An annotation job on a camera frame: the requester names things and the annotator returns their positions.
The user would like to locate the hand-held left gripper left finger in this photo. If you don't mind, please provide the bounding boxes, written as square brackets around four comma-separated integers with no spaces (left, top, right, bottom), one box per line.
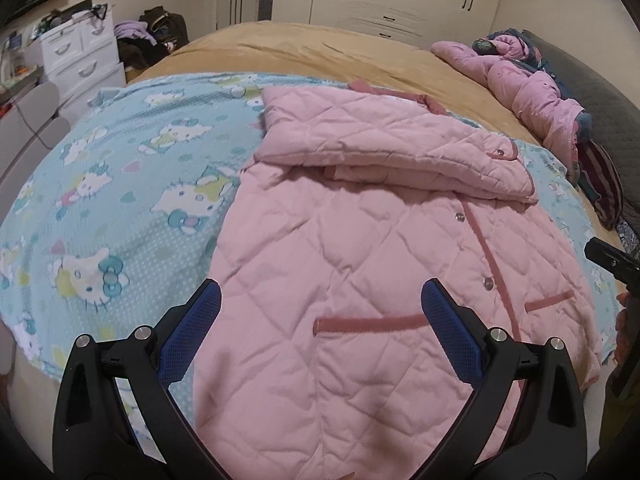
[52,278,227,480]

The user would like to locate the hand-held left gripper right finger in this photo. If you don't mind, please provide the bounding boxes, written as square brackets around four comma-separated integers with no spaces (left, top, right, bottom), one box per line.
[421,278,589,480]

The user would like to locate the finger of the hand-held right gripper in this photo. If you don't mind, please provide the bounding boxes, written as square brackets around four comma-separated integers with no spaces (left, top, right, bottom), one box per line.
[584,237,640,295]

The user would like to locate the pink quilted jacket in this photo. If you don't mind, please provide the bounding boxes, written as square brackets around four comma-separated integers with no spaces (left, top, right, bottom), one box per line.
[192,78,604,480]

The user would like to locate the dark clothes pile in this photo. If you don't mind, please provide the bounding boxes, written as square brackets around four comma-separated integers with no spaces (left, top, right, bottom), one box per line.
[118,37,175,72]

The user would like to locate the blue patterned cloth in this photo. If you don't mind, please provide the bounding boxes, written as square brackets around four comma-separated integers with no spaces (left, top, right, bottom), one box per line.
[614,219,640,253]

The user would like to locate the striped dark red cloth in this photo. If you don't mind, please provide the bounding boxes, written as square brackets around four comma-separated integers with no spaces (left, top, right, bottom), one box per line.
[574,139,624,230]

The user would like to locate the grey quilted headboard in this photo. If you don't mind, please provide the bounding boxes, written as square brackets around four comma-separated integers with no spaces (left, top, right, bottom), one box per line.
[520,30,640,233]

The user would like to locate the blue cartoon cat blanket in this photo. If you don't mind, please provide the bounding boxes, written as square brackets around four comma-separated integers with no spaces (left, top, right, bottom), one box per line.
[0,72,622,461]

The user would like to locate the pink padded coat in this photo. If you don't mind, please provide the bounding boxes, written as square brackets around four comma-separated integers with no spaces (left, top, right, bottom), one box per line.
[431,35,587,163]

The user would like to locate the grey chair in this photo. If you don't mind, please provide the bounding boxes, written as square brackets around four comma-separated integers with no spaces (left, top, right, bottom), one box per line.
[0,81,74,188]

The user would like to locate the white drawer cabinet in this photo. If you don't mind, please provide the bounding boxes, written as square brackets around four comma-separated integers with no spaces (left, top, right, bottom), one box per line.
[39,9,128,117]

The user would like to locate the purple clothing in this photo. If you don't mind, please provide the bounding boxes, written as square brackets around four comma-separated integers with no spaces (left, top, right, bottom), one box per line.
[113,20,157,45]

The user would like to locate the black backpack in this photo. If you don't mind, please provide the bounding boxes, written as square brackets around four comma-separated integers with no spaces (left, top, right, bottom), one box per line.
[139,6,189,47]

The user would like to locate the bed with tan sheet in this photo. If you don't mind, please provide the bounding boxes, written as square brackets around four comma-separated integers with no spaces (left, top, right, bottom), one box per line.
[10,20,640,480]

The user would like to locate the black cable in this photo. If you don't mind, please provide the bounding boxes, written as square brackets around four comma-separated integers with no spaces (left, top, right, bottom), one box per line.
[14,99,52,150]

